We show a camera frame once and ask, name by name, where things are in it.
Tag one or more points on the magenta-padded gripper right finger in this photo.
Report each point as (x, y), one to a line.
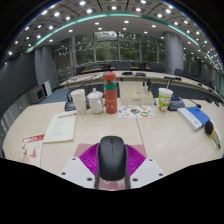
(148, 170)

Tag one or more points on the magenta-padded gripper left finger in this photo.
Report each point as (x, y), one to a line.
(75, 170)

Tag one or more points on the black computer mouse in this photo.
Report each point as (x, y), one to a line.
(112, 160)

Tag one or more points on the pink printed mouse pad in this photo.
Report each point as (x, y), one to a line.
(81, 148)

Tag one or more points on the white paper sheet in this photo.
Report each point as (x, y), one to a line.
(60, 126)

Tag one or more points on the colourful sticker sheet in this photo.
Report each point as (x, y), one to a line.
(135, 111)

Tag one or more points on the black gooseneck desk microphone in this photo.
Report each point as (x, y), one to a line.
(70, 106)
(176, 105)

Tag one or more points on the white paper cup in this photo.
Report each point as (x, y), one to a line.
(79, 103)

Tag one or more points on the white lidded mug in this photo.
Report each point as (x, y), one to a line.
(96, 103)

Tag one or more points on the green printed paper cup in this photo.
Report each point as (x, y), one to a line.
(165, 100)

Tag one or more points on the blue and white book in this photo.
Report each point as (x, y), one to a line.
(196, 116)

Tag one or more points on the beige cardboard box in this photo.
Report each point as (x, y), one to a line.
(135, 97)

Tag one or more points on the red bottle with green band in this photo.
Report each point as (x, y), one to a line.
(110, 96)

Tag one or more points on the white floor appliance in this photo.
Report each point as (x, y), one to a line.
(46, 88)

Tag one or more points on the long curved conference table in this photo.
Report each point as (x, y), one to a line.
(186, 83)

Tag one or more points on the dark conference chairs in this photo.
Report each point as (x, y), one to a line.
(180, 72)

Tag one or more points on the ceiling lights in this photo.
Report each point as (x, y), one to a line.
(126, 21)

